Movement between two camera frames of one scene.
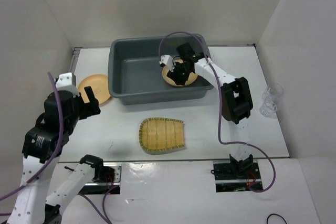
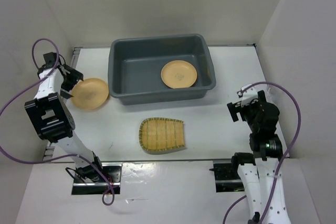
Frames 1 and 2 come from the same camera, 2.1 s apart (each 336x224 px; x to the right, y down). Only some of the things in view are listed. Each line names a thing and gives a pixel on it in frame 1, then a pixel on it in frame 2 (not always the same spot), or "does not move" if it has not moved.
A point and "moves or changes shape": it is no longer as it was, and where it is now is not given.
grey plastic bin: x=135 y=76 does not move
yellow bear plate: x=99 y=85 moves or changes shape
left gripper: x=89 y=108 -> x=74 y=77
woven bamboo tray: x=161 y=134 does not move
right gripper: x=181 y=80 -> x=234 y=108
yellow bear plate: x=191 y=78 does not move
